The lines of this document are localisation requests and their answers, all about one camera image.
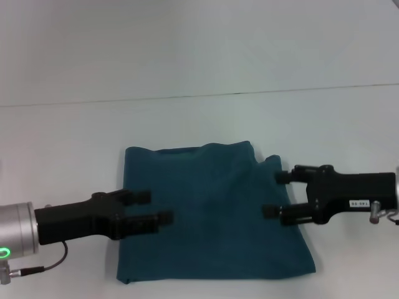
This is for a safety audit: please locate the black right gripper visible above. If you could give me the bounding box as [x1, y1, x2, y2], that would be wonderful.
[262, 164, 397, 227]

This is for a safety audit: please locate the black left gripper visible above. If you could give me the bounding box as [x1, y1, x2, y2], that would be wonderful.
[34, 189, 175, 247]

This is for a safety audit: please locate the teal FREE print T-shirt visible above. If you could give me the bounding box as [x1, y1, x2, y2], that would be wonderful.
[115, 140, 319, 285]

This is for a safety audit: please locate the left arm plug cable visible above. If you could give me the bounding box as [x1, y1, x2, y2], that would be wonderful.
[0, 241, 69, 286]

